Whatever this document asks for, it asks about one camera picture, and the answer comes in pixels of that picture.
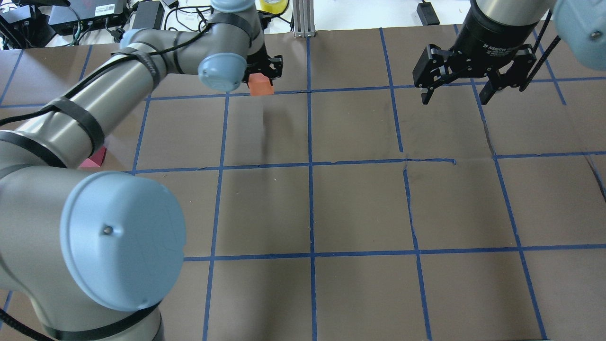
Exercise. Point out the aluminium frame post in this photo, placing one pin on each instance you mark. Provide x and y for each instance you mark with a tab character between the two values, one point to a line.
303	24

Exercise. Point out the orange foam cube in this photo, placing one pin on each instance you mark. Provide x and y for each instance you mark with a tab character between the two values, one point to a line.
260	85

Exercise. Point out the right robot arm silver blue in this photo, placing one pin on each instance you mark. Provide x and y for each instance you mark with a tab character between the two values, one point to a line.
581	24

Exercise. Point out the black power adapter brick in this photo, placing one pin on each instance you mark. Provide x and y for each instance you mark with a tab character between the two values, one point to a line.
427	14

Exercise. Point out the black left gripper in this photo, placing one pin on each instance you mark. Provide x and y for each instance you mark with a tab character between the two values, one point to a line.
271	66

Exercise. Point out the brown paper table mat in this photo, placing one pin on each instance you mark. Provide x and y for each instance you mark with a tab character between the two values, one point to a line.
342	209

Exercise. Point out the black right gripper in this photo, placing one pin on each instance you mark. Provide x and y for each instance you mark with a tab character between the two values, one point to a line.
492	32

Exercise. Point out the pink foam cube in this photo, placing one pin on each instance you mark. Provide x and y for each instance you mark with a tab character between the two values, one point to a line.
96	160

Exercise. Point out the black power supply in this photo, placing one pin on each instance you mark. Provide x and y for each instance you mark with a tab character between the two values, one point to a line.
148	14

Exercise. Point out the yellow tape roll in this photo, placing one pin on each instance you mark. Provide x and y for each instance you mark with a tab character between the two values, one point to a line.
275	7

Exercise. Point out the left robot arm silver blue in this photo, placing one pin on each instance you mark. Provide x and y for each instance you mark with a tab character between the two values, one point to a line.
96	251

